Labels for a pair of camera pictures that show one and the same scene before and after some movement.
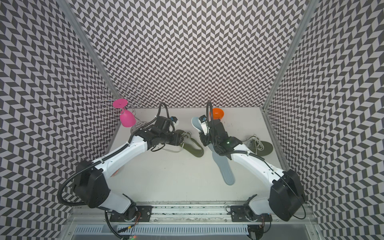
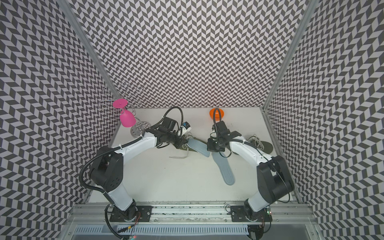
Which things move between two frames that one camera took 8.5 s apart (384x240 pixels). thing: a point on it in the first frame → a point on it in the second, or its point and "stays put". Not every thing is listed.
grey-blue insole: [225, 166] stays put
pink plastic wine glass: [127, 118] stays put
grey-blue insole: [196, 123] → [199, 146]
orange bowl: [217, 113] stays put
